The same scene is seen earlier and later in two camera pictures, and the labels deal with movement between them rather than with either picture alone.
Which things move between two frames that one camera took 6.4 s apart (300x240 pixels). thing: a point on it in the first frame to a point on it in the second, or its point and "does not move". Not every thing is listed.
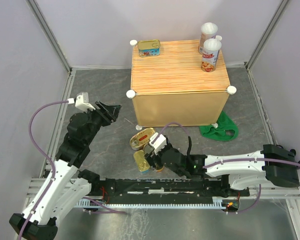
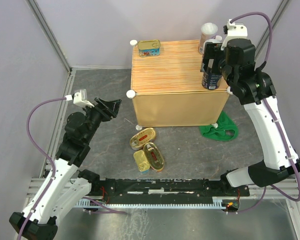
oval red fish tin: (138, 141) does not move
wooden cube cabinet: (171, 90) does not move
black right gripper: (153, 158) to (211, 51)
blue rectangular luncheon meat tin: (149, 47) does not move
